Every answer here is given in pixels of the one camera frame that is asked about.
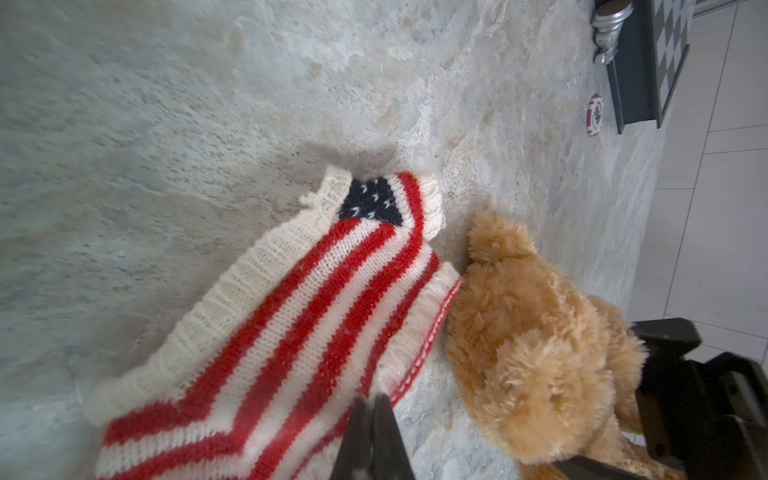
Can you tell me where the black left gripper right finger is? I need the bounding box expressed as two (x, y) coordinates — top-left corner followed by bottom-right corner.
(371, 394), (415, 480)

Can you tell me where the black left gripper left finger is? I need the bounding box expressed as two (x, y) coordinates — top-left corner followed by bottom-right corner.
(329, 396), (373, 480)

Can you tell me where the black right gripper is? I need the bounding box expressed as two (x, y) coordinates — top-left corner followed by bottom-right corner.
(554, 317), (768, 480)

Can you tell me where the red white striped knit sweater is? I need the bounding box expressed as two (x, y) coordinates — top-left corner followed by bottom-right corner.
(87, 167), (461, 479)

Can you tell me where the tan plush teddy bear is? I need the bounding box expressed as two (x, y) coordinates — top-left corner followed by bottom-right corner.
(446, 211), (681, 479)

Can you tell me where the folded black chess board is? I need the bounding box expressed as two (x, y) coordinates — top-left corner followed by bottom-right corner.
(602, 0), (695, 132)

